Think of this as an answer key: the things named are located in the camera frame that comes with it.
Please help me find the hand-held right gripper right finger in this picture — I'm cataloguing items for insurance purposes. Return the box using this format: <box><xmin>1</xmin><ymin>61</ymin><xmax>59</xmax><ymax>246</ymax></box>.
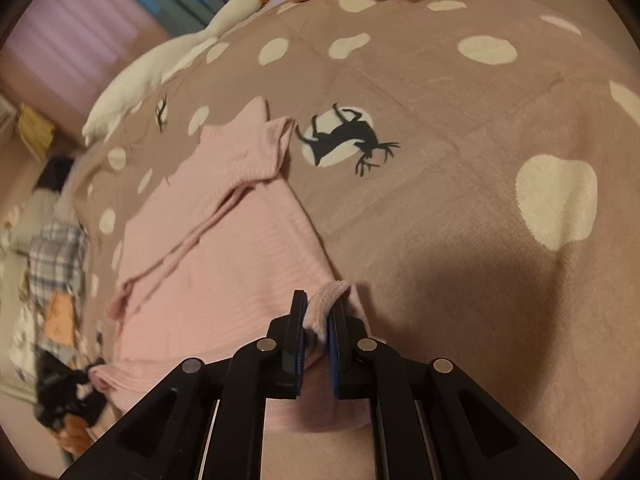
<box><xmin>326</xmin><ymin>302</ymin><xmax>576</xmax><ymax>480</ymax></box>

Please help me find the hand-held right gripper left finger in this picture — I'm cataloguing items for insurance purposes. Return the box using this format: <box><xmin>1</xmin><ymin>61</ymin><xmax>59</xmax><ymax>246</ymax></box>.
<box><xmin>59</xmin><ymin>289</ymin><xmax>308</xmax><ymax>480</ymax></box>

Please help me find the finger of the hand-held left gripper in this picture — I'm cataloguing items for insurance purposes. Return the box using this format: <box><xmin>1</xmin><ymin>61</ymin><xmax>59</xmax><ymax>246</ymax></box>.
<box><xmin>72</xmin><ymin>359</ymin><xmax>107</xmax><ymax>387</ymax></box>

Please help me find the pink long-sleeve shirt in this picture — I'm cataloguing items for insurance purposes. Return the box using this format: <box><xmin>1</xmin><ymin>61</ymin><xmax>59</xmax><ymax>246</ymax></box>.
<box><xmin>89</xmin><ymin>96</ymin><xmax>373</xmax><ymax>480</ymax></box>

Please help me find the orange printed folded cloth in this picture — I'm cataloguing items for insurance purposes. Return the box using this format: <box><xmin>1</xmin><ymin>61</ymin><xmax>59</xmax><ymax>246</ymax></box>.
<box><xmin>45</xmin><ymin>292</ymin><xmax>76</xmax><ymax>348</ymax></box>

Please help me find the plaid pillow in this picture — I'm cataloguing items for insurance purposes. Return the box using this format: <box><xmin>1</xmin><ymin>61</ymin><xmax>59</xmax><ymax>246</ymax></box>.
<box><xmin>27</xmin><ymin>222</ymin><xmax>88</xmax><ymax>306</ymax></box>

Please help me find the beige pillow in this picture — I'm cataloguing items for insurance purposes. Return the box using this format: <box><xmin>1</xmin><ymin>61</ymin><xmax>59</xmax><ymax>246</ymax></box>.
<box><xmin>10</xmin><ymin>192</ymin><xmax>68</xmax><ymax>256</ymax></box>

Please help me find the brown polka dot blanket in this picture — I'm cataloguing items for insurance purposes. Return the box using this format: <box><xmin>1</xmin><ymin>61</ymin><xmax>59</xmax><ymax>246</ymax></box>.
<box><xmin>55</xmin><ymin>0</ymin><xmax>640</xmax><ymax>480</ymax></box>

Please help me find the dark cloth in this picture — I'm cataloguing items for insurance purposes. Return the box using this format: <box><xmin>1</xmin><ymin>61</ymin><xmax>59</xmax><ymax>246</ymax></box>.
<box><xmin>37</xmin><ymin>157</ymin><xmax>76</xmax><ymax>193</ymax></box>

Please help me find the white goose plush toy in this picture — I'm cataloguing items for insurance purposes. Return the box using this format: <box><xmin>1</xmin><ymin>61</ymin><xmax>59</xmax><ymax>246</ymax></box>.
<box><xmin>81</xmin><ymin>0</ymin><xmax>281</xmax><ymax>146</ymax></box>

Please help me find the pink curtain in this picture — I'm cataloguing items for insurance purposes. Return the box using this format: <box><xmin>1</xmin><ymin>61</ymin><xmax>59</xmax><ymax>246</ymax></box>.
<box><xmin>7</xmin><ymin>0</ymin><xmax>168</xmax><ymax>111</ymax></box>

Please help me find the straw wall decoration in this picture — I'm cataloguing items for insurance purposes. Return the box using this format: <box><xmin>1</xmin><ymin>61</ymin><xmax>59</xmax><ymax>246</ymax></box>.
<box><xmin>15</xmin><ymin>104</ymin><xmax>56</xmax><ymax>158</ymax></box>

